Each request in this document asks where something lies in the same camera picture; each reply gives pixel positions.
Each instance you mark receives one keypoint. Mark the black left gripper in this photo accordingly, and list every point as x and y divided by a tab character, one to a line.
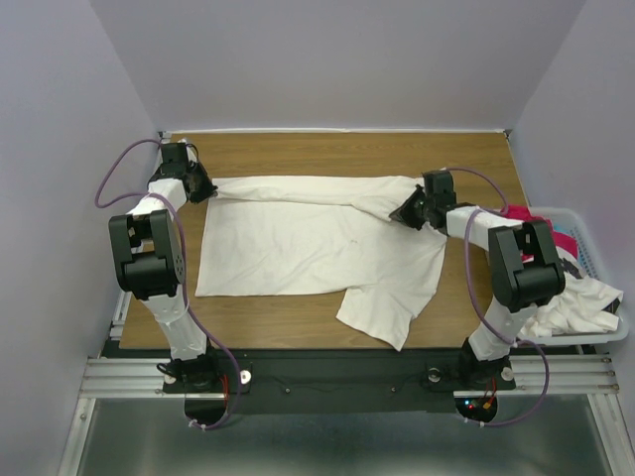
208	190

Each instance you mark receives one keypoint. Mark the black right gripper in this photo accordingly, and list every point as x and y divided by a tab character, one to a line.
402	212

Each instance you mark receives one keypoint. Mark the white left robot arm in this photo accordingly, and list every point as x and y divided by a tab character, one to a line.
193	236

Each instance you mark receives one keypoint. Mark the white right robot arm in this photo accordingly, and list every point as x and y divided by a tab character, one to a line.
524	268

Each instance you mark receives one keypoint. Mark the white plastic laundry basket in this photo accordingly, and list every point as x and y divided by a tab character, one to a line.
584	250

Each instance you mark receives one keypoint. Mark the white printed t shirt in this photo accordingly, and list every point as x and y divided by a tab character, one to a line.
585	306

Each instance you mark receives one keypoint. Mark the electronics board with leds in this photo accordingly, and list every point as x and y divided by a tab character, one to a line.
483	406

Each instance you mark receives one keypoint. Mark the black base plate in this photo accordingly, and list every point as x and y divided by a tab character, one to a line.
296	382

